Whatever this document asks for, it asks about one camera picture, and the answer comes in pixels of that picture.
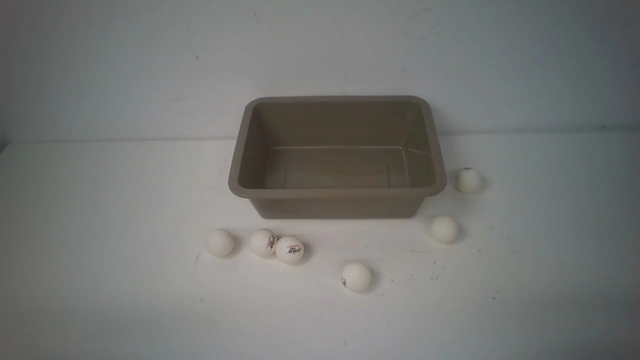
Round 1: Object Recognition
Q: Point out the white ball with red logo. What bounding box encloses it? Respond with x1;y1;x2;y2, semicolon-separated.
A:
275;235;305;265

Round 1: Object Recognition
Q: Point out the white ball with side logo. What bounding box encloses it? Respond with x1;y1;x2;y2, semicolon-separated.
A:
249;228;279;259

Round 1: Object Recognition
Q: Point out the white ping-pong ball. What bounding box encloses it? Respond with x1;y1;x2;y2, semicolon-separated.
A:
429;215;460;244
455;167;483;194
340;262;372;293
205;228;235;259

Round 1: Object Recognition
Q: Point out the taupe plastic bin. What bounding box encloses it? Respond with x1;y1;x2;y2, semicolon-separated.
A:
228;95;448;219

